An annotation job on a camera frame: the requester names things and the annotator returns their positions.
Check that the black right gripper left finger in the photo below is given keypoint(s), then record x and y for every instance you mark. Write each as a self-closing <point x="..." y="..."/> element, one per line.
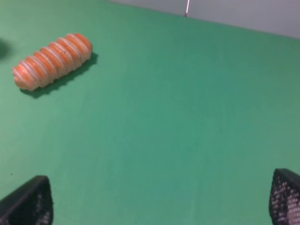
<point x="30" y="204"/>

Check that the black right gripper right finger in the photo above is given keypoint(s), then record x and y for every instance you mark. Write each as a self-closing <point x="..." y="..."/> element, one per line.
<point x="284" y="200"/>

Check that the orange ribbed bread toy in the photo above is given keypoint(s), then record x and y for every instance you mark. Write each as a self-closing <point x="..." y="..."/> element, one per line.
<point x="52" y="62"/>

